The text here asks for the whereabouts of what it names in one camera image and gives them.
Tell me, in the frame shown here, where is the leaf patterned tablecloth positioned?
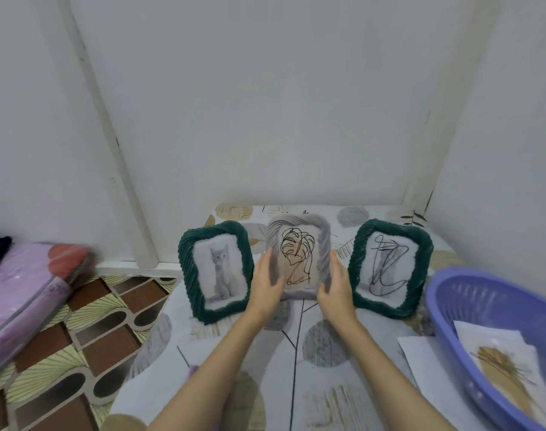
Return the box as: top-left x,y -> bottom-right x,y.
100,204 -> 480,431

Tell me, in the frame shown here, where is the person's right hand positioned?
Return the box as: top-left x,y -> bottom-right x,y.
316,251 -> 360,333

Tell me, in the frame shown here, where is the person's left hand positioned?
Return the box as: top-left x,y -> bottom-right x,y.
245,248 -> 288,324

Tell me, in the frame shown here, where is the white paper black line drawing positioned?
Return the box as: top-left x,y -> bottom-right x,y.
397,336 -> 489,431

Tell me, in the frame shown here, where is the purple plastic basket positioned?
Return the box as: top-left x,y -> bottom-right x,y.
424,266 -> 546,431

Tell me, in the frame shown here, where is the grey woven picture frame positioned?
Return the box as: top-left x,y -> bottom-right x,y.
266,214 -> 333,301

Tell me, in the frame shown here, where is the white paper brown plant drawing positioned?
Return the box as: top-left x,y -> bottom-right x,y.
454,320 -> 546,420

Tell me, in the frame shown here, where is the person's left forearm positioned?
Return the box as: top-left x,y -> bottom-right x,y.
147,309 -> 268,431

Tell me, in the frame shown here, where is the person's right forearm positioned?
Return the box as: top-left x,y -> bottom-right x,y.
333,316 -> 458,431

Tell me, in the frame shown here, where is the purple mattress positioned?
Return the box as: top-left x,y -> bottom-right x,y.
0,241 -> 96,387

